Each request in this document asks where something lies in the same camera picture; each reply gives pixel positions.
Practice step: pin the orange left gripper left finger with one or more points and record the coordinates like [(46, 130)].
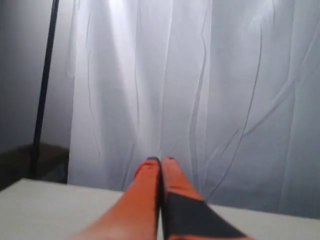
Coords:
[(135, 215)]

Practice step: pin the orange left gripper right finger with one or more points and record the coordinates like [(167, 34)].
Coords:
[(185, 214)]

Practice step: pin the white backdrop curtain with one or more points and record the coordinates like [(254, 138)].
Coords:
[(229, 88)]

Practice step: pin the black stand pole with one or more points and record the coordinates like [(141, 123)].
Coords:
[(35, 149)]

